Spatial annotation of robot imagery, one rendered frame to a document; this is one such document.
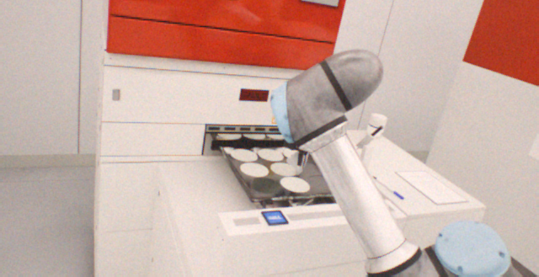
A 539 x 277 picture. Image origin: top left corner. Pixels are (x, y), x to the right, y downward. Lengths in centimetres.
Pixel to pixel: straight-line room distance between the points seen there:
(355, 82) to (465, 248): 36
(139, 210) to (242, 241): 72
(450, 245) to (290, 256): 42
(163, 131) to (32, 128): 173
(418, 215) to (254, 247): 52
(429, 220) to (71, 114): 242
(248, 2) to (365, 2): 221
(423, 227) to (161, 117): 94
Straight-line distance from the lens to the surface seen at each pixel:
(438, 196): 142
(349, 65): 77
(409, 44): 388
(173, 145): 150
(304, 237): 106
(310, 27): 147
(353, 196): 78
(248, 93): 149
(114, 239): 169
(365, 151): 140
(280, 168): 142
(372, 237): 80
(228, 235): 96
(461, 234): 84
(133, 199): 159
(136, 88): 140
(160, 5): 130
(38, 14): 286
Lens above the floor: 153
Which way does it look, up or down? 20 degrees down
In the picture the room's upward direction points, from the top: 11 degrees clockwise
